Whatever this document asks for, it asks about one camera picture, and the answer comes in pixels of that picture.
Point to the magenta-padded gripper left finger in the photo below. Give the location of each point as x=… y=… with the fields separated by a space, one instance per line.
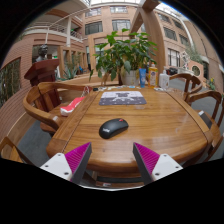
x=60 y=165

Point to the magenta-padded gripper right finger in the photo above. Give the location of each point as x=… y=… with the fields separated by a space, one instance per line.
x=163 y=166

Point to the black computer mouse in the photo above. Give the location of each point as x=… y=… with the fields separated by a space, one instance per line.
x=112 y=128

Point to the grey printed mouse pad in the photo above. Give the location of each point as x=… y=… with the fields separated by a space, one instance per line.
x=122 y=98

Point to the wooden armchair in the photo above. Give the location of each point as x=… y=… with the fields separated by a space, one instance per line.
x=10 y=151
x=190 y=81
x=40 y=111
x=213 y=133

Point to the red paper bag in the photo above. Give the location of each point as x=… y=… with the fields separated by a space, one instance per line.
x=71 y=106

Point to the black notebook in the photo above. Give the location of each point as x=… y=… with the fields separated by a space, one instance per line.
x=205 y=119

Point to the yellow dish soap bottle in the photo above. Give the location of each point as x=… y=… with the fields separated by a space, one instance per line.
x=153 y=77

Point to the blue tube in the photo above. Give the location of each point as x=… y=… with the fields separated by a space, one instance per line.
x=142 y=78

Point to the white statue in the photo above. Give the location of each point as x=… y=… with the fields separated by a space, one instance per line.
x=185 y=60

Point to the dark bust statue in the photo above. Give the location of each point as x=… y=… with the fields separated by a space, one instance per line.
x=42 y=53

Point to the green potted plant white pot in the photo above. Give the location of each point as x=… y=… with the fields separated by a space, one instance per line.
x=126 y=56

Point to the dark red wooden pedestal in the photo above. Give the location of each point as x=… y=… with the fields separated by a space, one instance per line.
x=45 y=75

